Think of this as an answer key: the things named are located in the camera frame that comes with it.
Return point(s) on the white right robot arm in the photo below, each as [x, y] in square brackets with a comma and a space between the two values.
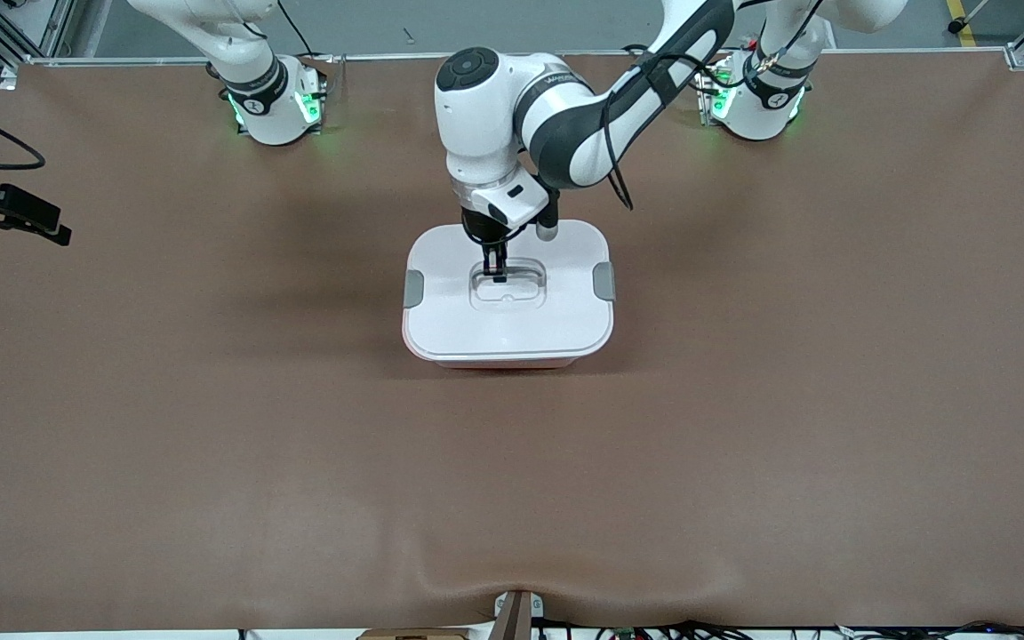
[272, 120]

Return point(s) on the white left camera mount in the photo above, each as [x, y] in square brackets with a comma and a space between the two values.
[530, 204]

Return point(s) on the silver table corner bracket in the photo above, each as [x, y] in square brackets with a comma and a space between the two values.
[8, 78]

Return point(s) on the silver aluminium frame post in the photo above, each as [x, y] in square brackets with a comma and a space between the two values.
[57, 27]

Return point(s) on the brown cardboard piece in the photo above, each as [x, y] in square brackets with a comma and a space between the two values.
[414, 635]

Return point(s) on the white box lid grey clasps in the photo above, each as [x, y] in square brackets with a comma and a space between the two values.
[565, 320]

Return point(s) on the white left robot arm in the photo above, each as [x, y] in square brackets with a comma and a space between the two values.
[485, 133]

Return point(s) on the brown table mat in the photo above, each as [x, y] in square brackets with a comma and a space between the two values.
[512, 489]

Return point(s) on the silver bracket with brown post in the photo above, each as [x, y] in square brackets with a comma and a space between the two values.
[516, 618]

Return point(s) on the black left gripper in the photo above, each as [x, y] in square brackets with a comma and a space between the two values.
[479, 228]

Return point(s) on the long silver table rail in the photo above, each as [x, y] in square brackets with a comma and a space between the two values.
[370, 56]

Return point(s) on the black stand foot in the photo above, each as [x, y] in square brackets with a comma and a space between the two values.
[954, 26]

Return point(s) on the pink plastic box base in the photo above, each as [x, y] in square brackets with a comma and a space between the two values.
[503, 364]

